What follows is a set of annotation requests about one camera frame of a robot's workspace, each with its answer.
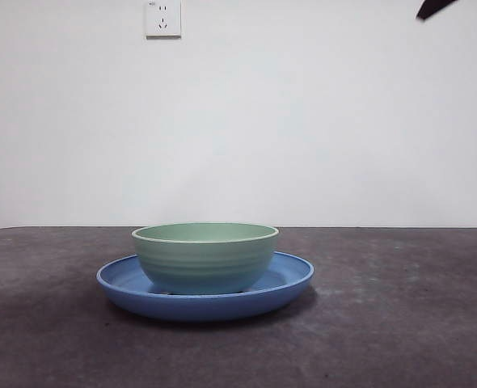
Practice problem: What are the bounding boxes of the green ribbed bowl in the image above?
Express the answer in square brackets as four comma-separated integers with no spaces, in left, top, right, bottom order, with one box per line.
[131,221,280,295]

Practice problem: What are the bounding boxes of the blue plate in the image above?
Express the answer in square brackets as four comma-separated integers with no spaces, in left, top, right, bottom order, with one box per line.
[96,250,316,323]

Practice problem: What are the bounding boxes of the white wall socket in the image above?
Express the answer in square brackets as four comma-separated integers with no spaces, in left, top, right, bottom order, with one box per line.
[144,0,182,40]

